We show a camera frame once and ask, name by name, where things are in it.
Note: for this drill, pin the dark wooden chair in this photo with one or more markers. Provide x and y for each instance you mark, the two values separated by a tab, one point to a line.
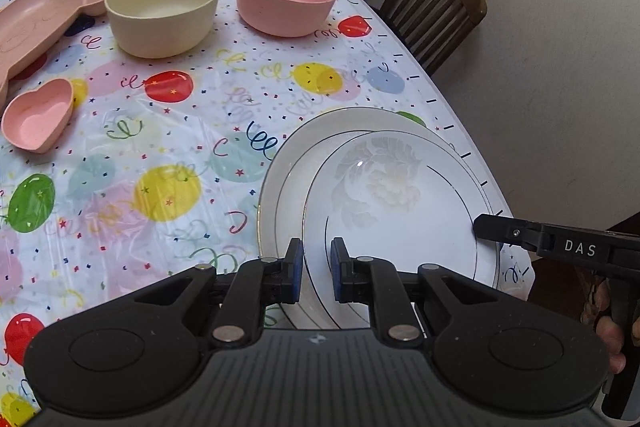
430	2

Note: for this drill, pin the pink bear-shaped divided plate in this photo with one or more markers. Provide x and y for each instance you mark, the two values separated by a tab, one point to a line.
35	22

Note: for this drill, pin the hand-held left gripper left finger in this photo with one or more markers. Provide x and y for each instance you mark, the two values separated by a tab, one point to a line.
295	272

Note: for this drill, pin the balloon print tablecloth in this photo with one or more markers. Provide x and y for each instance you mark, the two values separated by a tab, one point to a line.
150	207

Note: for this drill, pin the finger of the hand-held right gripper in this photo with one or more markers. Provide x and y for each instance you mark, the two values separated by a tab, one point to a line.
505	232

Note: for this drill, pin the white floral plate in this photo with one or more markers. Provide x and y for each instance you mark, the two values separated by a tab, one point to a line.
400	212

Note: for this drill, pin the large white plate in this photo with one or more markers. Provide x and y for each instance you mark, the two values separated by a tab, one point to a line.
287	177

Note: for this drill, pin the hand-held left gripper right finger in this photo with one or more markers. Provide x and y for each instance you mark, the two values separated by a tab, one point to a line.
339	272

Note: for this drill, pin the person's right hand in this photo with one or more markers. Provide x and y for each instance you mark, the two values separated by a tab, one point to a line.
612	337

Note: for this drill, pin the pink heart-shaped small bowl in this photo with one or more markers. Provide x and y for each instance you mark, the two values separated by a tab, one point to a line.
35	117

